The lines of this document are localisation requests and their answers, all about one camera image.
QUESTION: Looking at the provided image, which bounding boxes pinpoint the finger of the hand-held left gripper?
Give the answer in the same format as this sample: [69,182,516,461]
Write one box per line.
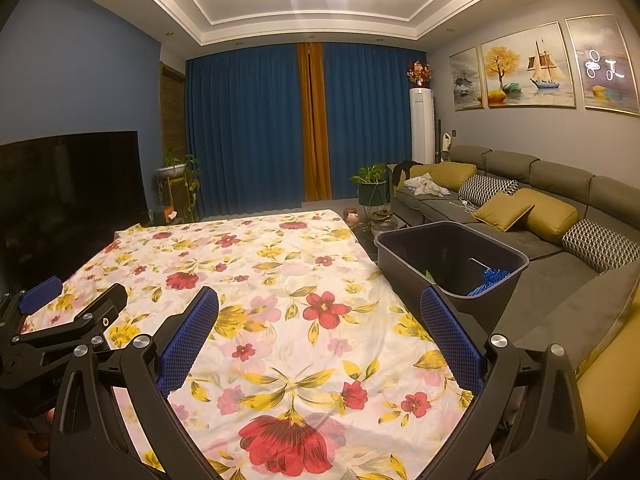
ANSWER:
[10,282,128,349]
[0,276,64,337]

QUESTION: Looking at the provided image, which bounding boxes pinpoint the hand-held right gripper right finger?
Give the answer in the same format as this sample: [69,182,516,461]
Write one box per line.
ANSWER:
[420,287,588,480]

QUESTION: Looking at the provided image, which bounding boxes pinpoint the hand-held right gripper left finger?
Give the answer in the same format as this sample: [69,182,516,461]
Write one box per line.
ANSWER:
[49,286,223,480]

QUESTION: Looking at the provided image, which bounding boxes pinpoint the blue foam net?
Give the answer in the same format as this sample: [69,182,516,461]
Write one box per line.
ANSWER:
[466,268,509,297]

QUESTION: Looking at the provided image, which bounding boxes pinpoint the dark grey plastic bin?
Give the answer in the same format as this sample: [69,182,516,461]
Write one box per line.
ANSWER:
[375,221,530,333]

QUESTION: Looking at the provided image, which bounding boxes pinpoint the black television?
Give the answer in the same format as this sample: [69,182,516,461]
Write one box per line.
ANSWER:
[0,131,151,286]

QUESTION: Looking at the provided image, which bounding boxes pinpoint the floral tablecloth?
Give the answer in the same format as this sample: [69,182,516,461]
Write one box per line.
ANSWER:
[20,208,476,480]

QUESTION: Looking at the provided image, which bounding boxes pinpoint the grey cushion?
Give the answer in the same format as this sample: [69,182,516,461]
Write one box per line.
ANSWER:
[512,259,640,366]

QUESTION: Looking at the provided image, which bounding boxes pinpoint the square yellow cushion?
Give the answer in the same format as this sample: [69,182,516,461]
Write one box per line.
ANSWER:
[471,190,537,233]

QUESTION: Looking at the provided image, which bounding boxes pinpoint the trailing plant on stand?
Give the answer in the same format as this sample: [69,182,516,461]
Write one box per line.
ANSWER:
[156,152,202,211]

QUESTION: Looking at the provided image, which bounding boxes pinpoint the black white patterned cushion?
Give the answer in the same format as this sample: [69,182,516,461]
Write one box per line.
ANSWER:
[562,218,628,273]
[457,174,521,208]

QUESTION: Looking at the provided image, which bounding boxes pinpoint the white clothes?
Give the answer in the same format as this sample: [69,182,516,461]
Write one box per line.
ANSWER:
[402,172,451,198]

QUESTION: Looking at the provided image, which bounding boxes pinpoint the yellow bolster cushion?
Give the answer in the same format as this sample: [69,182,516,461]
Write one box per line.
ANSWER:
[517,190,581,247]

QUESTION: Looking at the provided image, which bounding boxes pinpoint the potted plant in green pot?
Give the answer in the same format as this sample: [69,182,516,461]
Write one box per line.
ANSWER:
[350,162,390,208]

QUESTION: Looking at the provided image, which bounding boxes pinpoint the dark jacket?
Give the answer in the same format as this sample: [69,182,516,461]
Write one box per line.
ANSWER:
[390,160,426,188]

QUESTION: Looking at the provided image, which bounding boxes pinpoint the grey sectional sofa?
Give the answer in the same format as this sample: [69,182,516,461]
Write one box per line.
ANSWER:
[387,144,640,461]

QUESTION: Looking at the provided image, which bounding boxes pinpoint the wooden door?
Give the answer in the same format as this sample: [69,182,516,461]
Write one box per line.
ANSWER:
[159,61,188,163]

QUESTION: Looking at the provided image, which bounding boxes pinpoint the white standing air conditioner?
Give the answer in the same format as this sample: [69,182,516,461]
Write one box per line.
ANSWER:
[409,87,436,164]

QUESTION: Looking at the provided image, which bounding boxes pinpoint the wide blue curtain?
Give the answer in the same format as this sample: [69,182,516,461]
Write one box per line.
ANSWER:
[185,43,308,221]
[322,41,427,196]

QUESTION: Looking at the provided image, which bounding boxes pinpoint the orange curtain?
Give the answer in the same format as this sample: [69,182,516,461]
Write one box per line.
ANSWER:
[297,42,333,201]

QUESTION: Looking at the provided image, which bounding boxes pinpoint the small framed landscape painting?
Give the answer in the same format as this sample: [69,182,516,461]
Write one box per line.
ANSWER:
[448,47,487,111]

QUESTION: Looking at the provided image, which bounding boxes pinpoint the red gold flower decoration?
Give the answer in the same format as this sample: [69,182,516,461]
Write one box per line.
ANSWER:
[405,60,432,88]

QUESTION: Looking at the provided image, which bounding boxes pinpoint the framed sailboat painting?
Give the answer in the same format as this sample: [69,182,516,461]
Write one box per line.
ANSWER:
[480,21,577,109]

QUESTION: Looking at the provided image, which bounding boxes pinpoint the framed painting with glare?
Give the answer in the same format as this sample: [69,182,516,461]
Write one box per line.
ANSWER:
[565,14,640,117]

